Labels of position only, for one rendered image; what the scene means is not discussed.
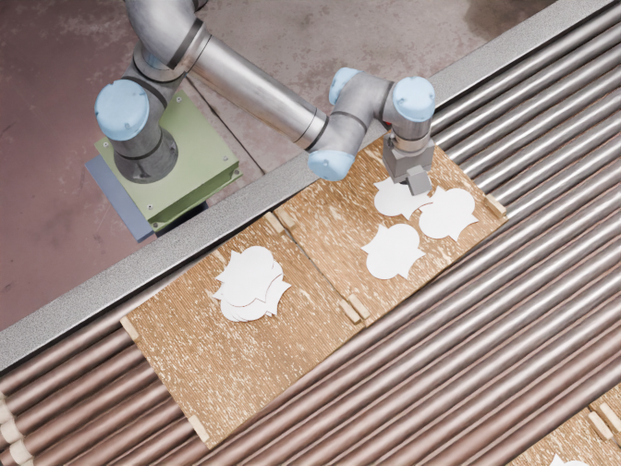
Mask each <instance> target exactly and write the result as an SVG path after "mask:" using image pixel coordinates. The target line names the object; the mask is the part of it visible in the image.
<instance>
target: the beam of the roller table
mask: <svg viewBox="0 0 621 466"><path fill-rule="evenodd" d="M619 2H621V0H558V1H556V2H555V3H553V4H551V5H550V6H548V7H546V8H545V9H543V10H542V11H540V12H538V13H536V14H535V15H533V16H531V17H530V18H527V19H526V20H524V21H522V22H521V23H519V24H518V25H517V26H515V27H513V28H511V29H510V30H508V31H506V32H504V33H502V34H501V35H499V36H497V37H496V38H494V39H492V40H491V41H489V42H487V43H486V44H484V45H482V46H481V47H479V48H477V49H476V50H474V51H472V52H471V53H469V54H467V55H465V56H463V57H462V58H460V59H458V60H457V61H456V62H454V63H452V64H451V65H449V66H447V67H445V68H443V69H442V70H440V71H438V72H437V73H435V74H433V75H432V76H430V77H429V78H428V79H426V80H427V81H428V82H430V84H431V85H432V86H433V89H434V93H435V98H434V102H435V108H434V112H433V115H434V114H436V113H438V112H439V111H441V110H443V109H444V108H446V107H448V106H449V105H451V104H452V103H454V102H456V101H457V100H459V99H461V98H462V97H464V96H465V95H467V94H469V93H470V92H473V91H474V90H476V89H478V88H479V87H480V86H482V85H483V84H485V83H487V82H488V81H490V80H492V79H494V78H495V77H497V76H499V75H500V74H502V73H504V72H505V71H507V70H509V69H510V68H512V67H513V66H515V65H517V64H518V63H520V62H522V61H523V60H525V59H526V58H528V57H530V56H531V55H534V54H535V53H537V52H539V51H540V50H541V49H543V48H544V47H546V46H548V45H549V44H551V43H553V42H555V41H556V40H558V39H560V38H561V37H563V36H565V35H566V34H568V33H570V32H571V31H573V30H574V29H576V28H578V27H579V26H581V25H583V24H584V23H586V22H588V21H589V20H591V19H592V18H595V17H596V16H598V15H600V14H601V13H602V12H604V11H605V10H607V9H609V8H610V7H612V6H614V5H616V4H618V3H619ZM386 132H387V130H386V129H385V128H384V126H383V125H382V124H381V123H380V121H379V120H378V119H375V118H374V119H373V120H372V122H371V124H370V126H369V129H368V131H367V133H366V135H365V137H364V139H363V141H362V144H361V145H360V147H359V150H358V152H359V151H360V150H362V149H363V148H365V147H366V146H367V145H369V144H370V143H372V142H373V141H375V140H376V139H378V138H379V137H381V136H382V135H384V134H385V133H386ZM309 155H310V154H309V153H307V152H306V151H304V152H303V153H300V154H299V155H297V156H295V157H294V158H292V159H290V160H289V161H287V162H285V163H284V164H282V165H280V166H279V167H277V168H275V169H274V170H272V171H270V172H269V173H267V174H265V175H264V176H262V177H260V178H258V179H256V180H255V181H253V182H251V183H250V184H249V185H247V186H245V187H244V188H242V189H240V190H238V191H236V192H235V193H233V194H231V195H230V196H228V197H226V198H225V199H223V200H222V201H220V202H218V203H216V204H215V205H213V206H211V207H210V208H208V209H206V210H205V211H203V212H201V213H200V214H198V215H196V216H194V217H192V218H191V219H190V220H188V221H186V222H185V223H183V224H181V225H180V226H178V227H176V228H174V229H172V230H171V231H169V232H167V233H166V234H164V235H162V237H160V238H158V239H156V240H154V241H152V242H151V243H149V244H147V245H146V246H144V247H142V248H141V249H139V250H137V251H135V252H133V253H132V254H130V255H129V256H127V257H126V258H124V259H122V260H121V261H119V262H117V263H116V264H113V265H112V266H110V267H108V268H107V269H105V270H103V271H102V272H101V273H99V274H97V275H96V276H93V277H92V278H90V279H88V280H87V281H85V282H83V283H82V284H80V285H78V286H77V287H75V288H73V289H71V290H70V291H68V292H67V293H65V294H63V295H62V296H60V297H58V298H57V299H55V300H53V301H51V302H49V303H48V304H46V305H44V306H43V307H42V308H40V309H38V310H37V311H35V312H33V313H31V314H29V315H28V316H26V317H24V318H23V319H21V320H19V321H18V322H16V323H14V324H13V325H11V326H9V327H8V328H6V329H4V330H3V331H1V332H0V377H2V376H3V375H5V374H7V373H9V372H11V371H12V370H14V369H16V368H17V367H19V366H20V365H21V364H23V363H25V362H27V361H28V360H30V359H32V358H33V357H35V356H37V355H38V354H40V353H42V352H43V351H45V350H47V349H49V348H51V347H52V346H53V345H55V344H56V343H58V342H59V341H61V340H63V339H64V338H66V337H68V336H70V335H72V334H73V333H75V332H77V331H78V330H80V329H81V328H82V327H84V326H86V325H88V324H89V323H91V322H93V321H94V320H96V319H98V318H99V317H101V316H103V315H104V314H106V313H108V312H110V311H112V310H113V309H114V308H116V307H117V306H119V305H120V304H122V303H124V302H125V301H127V300H129V299H131V298H133V297H134V296H136V295H138V294H139V293H141V292H142V291H143V290H145V289H147V288H149V287H150V286H152V285H154V284H155V283H157V282H159V281H160V280H162V279H164V278H165V277H167V276H169V275H171V274H173V273H174V272H175V271H177V270H178V269H180V268H181V267H183V266H185V265H186V264H189V263H190V262H192V261H194V260H195V259H197V258H199V257H200V256H202V255H203V254H204V253H206V252H208V251H210V250H212V249H213V248H215V247H216V246H218V245H220V244H221V243H223V242H225V241H226V240H228V239H230V238H232V237H234V236H235V235H236V234H238V233H239V232H241V231H243V230H244V229H246V228H247V227H249V226H250V225H251V224H253V223H254V222H256V221H257V220H258V219H260V218H261V217H262V216H264V215H266V214H267V213H268V212H271V213H273V211H274V210H275V209H276V208H278V207H279V206H281V205H282V204H284V203H285V202H287V201H288V200H290V199H291V198H293V197H294V196H296V195H297V194H298V193H300V192H301V191H303V190H305V189H306V188H308V187H309V185H311V184H312V183H314V182H315V181H317V180H318V179H320V177H318V176H317V175H315V174H314V173H313V172H312V170H310V169H309V166H308V160H309Z"/></svg>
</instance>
